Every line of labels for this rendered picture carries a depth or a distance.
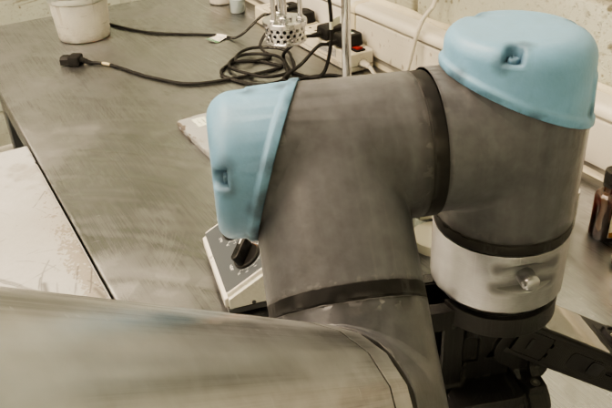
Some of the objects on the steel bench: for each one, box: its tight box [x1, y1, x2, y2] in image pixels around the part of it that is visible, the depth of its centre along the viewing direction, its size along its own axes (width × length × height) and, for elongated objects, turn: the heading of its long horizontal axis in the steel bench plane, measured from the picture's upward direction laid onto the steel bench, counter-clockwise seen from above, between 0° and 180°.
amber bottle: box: [588, 166, 612, 242], centre depth 84 cm, size 4×4×9 cm
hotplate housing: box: [203, 224, 267, 313], centre depth 81 cm, size 22×13×8 cm, turn 112°
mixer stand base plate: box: [178, 113, 210, 159], centre depth 116 cm, size 30×20×1 cm, turn 124°
